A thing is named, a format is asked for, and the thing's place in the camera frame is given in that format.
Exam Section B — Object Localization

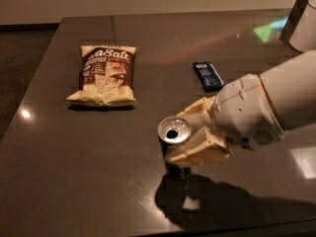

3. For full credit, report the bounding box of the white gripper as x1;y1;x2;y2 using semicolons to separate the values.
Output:
165;74;284;168

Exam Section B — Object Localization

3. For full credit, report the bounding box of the redbull can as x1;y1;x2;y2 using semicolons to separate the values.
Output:
157;116;192;181

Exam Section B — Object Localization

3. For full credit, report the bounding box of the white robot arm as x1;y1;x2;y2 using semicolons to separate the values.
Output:
165;0;316;168

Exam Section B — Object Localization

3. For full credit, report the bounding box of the blue snack bar wrapper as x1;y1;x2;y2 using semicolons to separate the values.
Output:
193;61;225;92

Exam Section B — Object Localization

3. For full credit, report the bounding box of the brown sea salt chips bag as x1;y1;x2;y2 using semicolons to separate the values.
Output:
67;45;136;107

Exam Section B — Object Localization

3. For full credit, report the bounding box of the dark object at table corner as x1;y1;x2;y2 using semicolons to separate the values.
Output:
279;0;308;44

